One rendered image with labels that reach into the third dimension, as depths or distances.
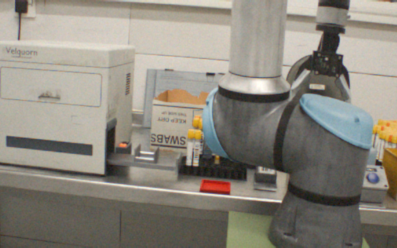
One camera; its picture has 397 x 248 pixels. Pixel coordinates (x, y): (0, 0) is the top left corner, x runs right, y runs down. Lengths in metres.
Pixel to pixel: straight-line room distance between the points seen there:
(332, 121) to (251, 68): 0.15
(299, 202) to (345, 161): 0.09
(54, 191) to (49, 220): 0.84
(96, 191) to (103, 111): 0.18
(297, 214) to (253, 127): 0.15
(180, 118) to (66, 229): 0.80
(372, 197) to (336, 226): 0.39
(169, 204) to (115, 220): 0.82
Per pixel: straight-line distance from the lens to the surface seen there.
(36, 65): 1.11
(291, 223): 0.72
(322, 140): 0.67
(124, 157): 1.12
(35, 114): 1.12
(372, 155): 1.20
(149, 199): 1.05
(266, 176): 1.09
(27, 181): 1.13
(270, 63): 0.70
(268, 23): 0.69
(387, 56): 1.73
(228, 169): 1.14
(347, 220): 0.71
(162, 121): 1.34
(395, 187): 1.16
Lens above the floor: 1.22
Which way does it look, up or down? 11 degrees down
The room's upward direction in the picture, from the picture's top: 5 degrees clockwise
